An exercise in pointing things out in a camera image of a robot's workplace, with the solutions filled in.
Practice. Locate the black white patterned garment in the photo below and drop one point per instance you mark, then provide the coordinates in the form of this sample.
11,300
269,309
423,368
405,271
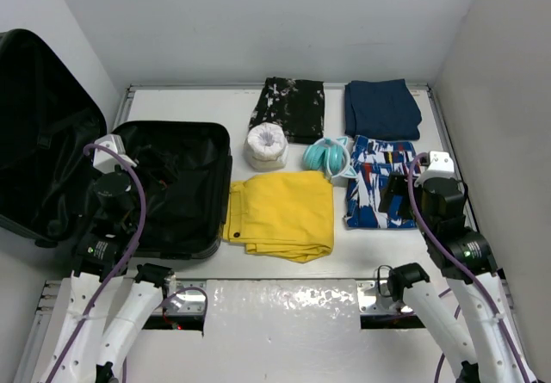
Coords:
297,106

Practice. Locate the teal cat-ear headphones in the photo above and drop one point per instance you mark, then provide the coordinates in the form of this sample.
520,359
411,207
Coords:
331,157

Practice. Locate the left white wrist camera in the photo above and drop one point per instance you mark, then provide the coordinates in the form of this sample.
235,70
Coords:
112,155

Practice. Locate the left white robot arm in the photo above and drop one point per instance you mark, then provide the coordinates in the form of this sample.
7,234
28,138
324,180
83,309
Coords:
91,347

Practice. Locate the navy garment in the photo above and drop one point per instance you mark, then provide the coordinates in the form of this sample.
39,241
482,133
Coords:
381,110

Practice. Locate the white rolled cloth bundle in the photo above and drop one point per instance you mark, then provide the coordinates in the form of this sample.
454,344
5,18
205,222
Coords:
266,147

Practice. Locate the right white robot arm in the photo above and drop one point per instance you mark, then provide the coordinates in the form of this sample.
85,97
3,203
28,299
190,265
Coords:
482,347

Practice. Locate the black open suitcase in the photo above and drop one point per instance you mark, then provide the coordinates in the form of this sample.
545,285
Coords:
47,118

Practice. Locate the yellow pants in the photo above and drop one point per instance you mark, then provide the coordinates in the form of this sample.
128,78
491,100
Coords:
289,215

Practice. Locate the blue white patterned shorts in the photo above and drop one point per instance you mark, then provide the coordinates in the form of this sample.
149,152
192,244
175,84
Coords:
375,161

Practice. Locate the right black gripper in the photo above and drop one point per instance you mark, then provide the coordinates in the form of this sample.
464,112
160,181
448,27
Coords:
397,184

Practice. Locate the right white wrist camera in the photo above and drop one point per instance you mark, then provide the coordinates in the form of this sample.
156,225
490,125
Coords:
437,164

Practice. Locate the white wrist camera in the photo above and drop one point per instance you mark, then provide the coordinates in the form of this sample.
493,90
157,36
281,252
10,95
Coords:
112,155
437,164

